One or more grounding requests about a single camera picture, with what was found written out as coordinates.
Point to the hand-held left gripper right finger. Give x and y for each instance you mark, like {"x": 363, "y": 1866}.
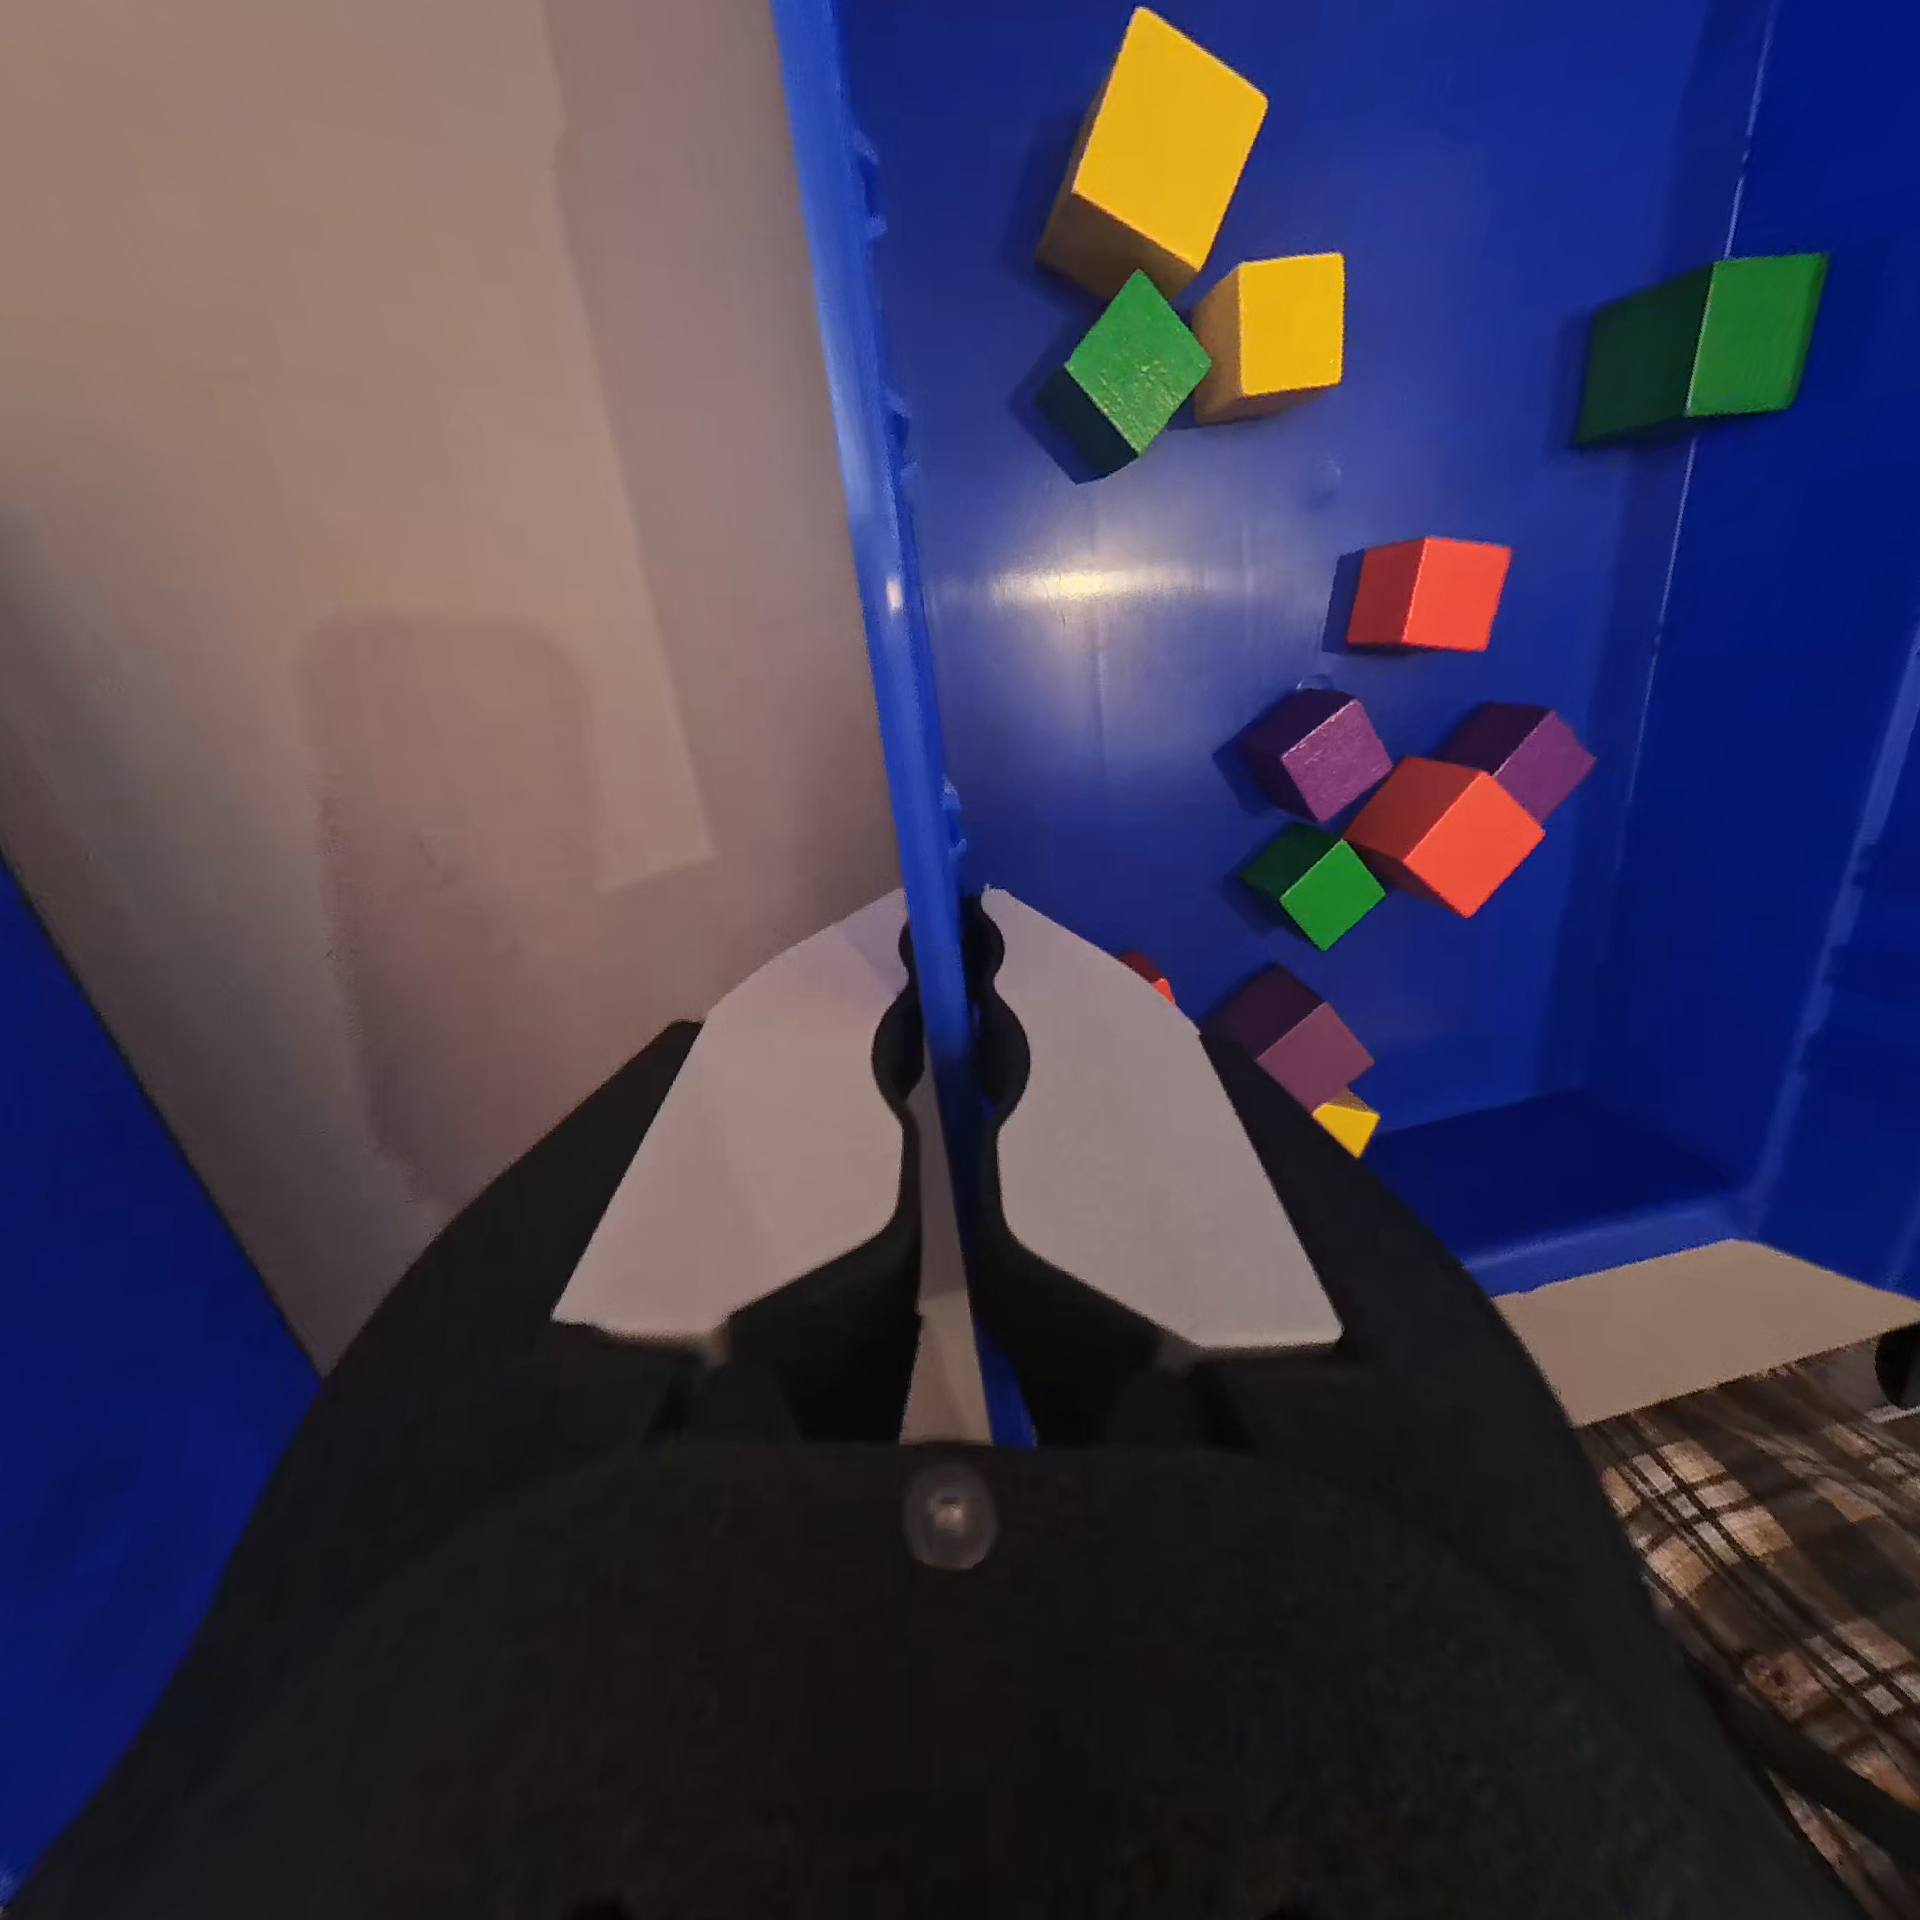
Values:
{"x": 1155, "y": 1184}

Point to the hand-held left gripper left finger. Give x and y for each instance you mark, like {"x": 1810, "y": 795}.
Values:
{"x": 750, "y": 1155}

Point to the yellow wooden cube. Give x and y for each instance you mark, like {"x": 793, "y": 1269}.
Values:
{"x": 1348, "y": 1126}
{"x": 1171, "y": 135}
{"x": 1284, "y": 322}

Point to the purple wooden cube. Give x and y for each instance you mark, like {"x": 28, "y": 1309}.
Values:
{"x": 1297, "y": 1042}
{"x": 1539, "y": 756}
{"x": 1328, "y": 756}

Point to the blue plastic bin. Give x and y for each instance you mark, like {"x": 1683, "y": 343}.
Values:
{"x": 105, "y": 1276}

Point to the green wooden cube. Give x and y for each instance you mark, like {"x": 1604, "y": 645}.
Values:
{"x": 1748, "y": 328}
{"x": 1133, "y": 366}
{"x": 1328, "y": 892}

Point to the blue plastic container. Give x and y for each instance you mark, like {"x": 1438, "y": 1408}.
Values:
{"x": 1501, "y": 149}

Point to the person's plaid shirt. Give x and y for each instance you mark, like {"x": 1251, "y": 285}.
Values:
{"x": 1771, "y": 1545}

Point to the black round caster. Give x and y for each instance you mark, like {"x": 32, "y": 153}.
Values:
{"x": 1902, "y": 1369}

